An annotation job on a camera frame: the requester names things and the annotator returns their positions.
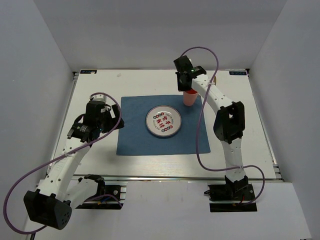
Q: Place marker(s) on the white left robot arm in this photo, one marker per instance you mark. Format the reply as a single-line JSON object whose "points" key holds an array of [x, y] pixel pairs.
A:
{"points": [[52, 203]]}

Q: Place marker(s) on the red plastic cup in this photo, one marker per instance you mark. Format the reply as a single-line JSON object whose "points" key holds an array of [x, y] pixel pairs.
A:
{"points": [[189, 97]]}

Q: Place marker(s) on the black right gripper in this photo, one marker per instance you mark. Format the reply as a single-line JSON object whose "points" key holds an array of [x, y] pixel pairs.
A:
{"points": [[181, 87]]}

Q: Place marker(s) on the blue corner label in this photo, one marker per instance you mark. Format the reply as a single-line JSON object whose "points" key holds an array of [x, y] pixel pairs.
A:
{"points": [[88, 71], [238, 73]]}

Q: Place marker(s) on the blue cloth napkin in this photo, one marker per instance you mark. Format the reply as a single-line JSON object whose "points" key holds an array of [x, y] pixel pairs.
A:
{"points": [[135, 139]]}

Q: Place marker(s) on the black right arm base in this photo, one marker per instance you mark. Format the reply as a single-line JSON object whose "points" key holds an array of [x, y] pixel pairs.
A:
{"points": [[222, 200]]}

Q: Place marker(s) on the left blue corner label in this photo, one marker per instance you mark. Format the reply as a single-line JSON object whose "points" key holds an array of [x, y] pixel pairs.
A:
{"points": [[88, 71]]}

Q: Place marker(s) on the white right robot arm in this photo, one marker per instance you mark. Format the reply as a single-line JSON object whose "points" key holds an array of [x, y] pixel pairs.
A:
{"points": [[228, 126]]}

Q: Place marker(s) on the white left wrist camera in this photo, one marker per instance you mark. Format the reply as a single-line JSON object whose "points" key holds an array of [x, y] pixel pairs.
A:
{"points": [[98, 97]]}

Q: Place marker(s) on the right blue corner label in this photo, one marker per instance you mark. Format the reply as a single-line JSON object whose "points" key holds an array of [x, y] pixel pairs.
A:
{"points": [[238, 73]]}

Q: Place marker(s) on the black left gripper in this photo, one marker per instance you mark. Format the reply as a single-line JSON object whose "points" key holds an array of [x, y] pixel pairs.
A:
{"points": [[113, 121]]}

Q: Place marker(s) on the white patterned plate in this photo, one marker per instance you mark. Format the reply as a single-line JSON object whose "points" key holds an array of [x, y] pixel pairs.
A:
{"points": [[163, 121]]}

